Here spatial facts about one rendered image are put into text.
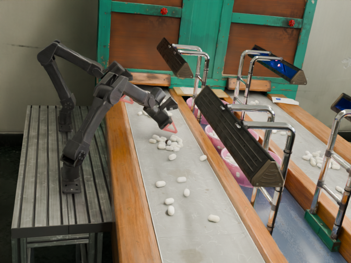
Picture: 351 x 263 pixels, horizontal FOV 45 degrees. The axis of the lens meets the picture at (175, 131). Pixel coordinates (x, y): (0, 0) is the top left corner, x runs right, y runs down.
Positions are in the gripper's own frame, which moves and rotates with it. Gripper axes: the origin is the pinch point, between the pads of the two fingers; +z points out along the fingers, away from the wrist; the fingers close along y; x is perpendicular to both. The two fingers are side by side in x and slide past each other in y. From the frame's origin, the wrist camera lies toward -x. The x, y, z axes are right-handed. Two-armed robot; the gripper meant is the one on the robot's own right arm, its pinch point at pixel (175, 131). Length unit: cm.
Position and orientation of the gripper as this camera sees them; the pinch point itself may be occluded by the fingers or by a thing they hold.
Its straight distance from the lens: 202.2
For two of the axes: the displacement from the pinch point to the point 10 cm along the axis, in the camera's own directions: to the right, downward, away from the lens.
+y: -1.8, -3.9, 9.0
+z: 6.8, 6.2, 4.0
